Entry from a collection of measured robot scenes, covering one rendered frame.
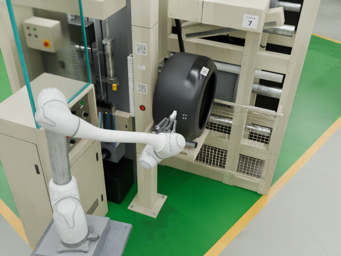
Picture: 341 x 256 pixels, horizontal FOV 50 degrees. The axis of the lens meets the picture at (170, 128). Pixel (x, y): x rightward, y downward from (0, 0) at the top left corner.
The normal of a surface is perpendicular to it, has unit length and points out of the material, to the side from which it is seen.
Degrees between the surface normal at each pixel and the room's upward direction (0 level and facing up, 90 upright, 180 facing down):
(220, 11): 90
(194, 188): 0
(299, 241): 0
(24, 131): 90
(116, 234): 0
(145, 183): 90
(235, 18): 90
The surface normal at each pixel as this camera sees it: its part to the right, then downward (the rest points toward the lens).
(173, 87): -0.26, -0.10
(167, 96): -0.31, 0.12
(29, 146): -0.36, 0.55
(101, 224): -0.05, -0.81
